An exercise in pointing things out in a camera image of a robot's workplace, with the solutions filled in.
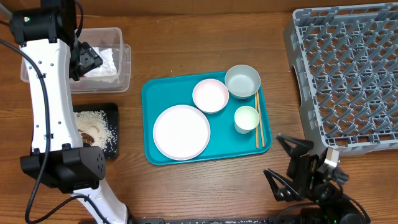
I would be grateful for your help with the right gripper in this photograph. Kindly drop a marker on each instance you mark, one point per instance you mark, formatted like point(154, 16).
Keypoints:
point(301, 168)

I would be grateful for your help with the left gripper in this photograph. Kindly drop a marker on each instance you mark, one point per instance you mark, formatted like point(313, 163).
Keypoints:
point(90, 60)

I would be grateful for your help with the white napkin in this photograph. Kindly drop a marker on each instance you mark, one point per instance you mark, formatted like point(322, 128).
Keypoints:
point(108, 67)

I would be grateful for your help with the rice grains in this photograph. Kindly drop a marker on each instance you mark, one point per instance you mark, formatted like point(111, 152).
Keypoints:
point(97, 125)

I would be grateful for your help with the small white cup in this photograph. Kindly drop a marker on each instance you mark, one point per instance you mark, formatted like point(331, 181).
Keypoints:
point(246, 118)

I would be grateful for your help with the large white plate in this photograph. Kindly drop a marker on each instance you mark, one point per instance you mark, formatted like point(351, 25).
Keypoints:
point(181, 132)

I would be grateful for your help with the brown food scrap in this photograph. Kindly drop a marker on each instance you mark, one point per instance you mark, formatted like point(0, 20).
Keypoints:
point(87, 139)

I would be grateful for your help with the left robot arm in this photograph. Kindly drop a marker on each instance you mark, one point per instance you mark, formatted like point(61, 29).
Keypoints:
point(47, 38)

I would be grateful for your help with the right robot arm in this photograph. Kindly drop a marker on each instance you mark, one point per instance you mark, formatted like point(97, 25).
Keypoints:
point(339, 209)

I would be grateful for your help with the grey dishwasher rack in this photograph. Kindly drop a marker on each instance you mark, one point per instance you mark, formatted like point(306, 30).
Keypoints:
point(345, 61)

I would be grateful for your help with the clear plastic bin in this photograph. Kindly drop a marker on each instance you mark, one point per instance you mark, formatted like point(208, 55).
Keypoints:
point(118, 62)

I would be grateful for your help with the black plastic tray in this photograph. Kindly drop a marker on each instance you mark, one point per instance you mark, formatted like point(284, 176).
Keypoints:
point(112, 113)

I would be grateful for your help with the teal serving tray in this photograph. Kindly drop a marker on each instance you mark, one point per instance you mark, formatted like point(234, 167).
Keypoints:
point(225, 142)

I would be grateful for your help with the wooden chopstick right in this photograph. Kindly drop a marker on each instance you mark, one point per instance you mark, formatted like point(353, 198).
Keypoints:
point(260, 119)

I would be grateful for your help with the wooden chopstick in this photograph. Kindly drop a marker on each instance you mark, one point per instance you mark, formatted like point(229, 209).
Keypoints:
point(260, 119)
point(257, 131)

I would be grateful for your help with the wooden chopstick left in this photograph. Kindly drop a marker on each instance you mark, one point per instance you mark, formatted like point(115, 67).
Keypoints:
point(257, 131)

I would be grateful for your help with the grey-green bowl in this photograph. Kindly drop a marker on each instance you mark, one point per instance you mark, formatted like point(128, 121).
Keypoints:
point(242, 81)

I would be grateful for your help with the pink shallow bowl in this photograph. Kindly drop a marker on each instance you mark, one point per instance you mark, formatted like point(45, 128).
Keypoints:
point(210, 95)

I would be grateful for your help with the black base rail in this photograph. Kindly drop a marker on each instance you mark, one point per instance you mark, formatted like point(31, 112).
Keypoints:
point(211, 221)

